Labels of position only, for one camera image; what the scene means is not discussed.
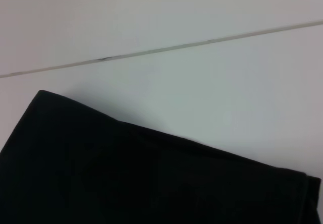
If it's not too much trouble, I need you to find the black shirt with FREE print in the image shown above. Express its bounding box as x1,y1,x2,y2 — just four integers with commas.
0,90,322,224

